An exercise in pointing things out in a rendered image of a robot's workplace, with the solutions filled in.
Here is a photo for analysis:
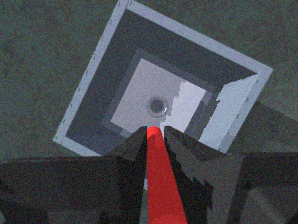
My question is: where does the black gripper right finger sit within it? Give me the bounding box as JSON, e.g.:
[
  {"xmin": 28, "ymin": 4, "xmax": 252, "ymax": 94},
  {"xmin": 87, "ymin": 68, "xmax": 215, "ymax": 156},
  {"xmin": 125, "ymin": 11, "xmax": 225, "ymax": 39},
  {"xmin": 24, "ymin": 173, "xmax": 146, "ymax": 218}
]
[{"xmin": 164, "ymin": 126, "xmax": 298, "ymax": 224}]

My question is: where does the grey-blue open box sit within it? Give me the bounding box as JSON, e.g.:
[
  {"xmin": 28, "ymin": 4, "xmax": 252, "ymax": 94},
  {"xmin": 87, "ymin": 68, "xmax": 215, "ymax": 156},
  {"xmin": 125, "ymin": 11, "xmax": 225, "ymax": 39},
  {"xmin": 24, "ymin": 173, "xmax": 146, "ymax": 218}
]
[{"xmin": 53, "ymin": 0, "xmax": 274, "ymax": 156}]

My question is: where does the red peg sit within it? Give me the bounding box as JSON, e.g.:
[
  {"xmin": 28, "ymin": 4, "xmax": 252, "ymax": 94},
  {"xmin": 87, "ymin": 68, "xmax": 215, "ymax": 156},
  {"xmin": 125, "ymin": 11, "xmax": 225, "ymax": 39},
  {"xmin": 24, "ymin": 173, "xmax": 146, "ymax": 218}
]
[{"xmin": 147, "ymin": 126, "xmax": 188, "ymax": 224}]

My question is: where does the grey square plate with hole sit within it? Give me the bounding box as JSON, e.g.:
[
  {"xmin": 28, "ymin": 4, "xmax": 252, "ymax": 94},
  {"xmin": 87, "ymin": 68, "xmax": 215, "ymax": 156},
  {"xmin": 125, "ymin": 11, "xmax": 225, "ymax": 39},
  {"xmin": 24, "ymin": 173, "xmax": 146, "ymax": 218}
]
[{"xmin": 110, "ymin": 58, "xmax": 206, "ymax": 139}]

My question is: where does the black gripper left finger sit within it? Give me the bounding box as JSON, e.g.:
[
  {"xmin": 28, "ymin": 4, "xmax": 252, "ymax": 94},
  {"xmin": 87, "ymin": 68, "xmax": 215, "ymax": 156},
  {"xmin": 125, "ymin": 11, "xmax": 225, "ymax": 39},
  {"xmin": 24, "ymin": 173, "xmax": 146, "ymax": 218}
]
[{"xmin": 0, "ymin": 126, "xmax": 147, "ymax": 224}]

